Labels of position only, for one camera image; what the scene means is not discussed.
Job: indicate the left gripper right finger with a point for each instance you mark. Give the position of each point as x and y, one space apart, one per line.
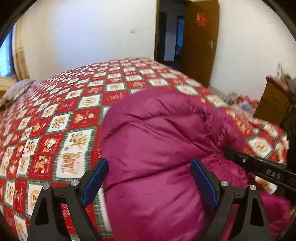
250 221

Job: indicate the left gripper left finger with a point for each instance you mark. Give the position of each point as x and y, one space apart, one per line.
47 221

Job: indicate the magenta puffer jacket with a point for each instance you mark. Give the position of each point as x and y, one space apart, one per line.
149 140

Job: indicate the clothes pile on floor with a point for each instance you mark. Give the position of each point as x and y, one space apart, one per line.
241 101

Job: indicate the grey clothes pile on dresser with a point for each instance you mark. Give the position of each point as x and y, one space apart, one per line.
291 83

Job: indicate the brown wooden dresser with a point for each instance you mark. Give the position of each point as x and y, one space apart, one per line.
275 102

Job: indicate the red patterned bedspread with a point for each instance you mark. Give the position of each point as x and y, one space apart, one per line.
52 133

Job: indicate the striped grey pillow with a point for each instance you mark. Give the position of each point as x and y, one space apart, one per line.
15 92

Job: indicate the beige wooden headboard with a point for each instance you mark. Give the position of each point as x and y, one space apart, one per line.
5 84

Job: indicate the right beige curtain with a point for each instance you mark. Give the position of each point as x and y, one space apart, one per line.
19 59

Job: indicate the brown wooden door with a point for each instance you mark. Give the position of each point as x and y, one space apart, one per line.
197 59

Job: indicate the red door decoration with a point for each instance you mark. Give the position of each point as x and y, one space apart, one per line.
201 19

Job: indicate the metal door handle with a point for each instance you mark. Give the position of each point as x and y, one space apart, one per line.
210 43

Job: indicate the window with dark frame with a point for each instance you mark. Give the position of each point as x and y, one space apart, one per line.
6 57

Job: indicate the dark wooden door frame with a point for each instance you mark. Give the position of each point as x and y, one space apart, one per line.
166 36

